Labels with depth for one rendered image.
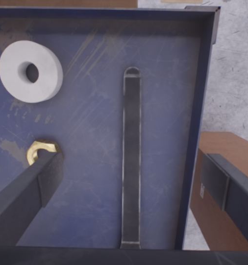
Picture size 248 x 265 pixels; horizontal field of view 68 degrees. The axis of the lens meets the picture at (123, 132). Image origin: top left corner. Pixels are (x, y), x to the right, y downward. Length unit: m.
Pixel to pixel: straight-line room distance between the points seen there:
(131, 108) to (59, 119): 0.10
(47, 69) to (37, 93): 0.03
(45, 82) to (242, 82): 1.17
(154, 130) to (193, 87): 0.08
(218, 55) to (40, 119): 1.09
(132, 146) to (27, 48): 0.18
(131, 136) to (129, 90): 0.06
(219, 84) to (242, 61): 0.17
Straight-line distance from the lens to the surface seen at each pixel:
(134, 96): 0.24
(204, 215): 0.97
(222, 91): 1.25
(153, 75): 0.25
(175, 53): 0.26
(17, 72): 0.27
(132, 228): 0.33
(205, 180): 0.17
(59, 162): 0.17
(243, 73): 1.30
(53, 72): 0.25
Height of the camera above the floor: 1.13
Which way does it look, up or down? 74 degrees down
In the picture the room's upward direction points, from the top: 174 degrees counter-clockwise
